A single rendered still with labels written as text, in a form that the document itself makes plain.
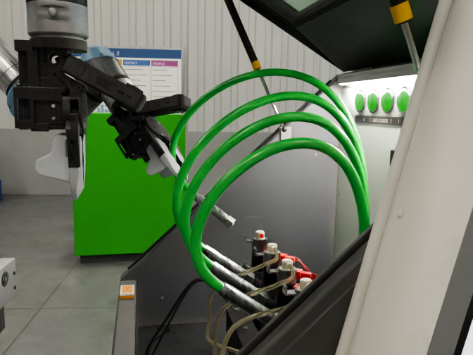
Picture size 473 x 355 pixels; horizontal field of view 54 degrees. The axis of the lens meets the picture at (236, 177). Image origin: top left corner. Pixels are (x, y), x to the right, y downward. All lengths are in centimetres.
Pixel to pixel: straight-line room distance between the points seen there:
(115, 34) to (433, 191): 717
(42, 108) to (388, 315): 47
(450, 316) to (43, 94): 51
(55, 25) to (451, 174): 48
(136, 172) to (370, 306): 370
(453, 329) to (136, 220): 388
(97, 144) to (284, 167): 305
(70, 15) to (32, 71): 9
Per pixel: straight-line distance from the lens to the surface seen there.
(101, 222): 419
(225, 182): 55
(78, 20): 65
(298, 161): 117
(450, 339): 39
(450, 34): 48
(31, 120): 65
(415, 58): 55
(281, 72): 88
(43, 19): 65
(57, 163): 66
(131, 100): 64
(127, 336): 91
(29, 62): 66
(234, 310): 92
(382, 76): 96
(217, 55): 734
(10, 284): 124
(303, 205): 119
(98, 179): 412
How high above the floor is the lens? 136
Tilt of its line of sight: 8 degrees down
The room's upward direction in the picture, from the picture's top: 1 degrees clockwise
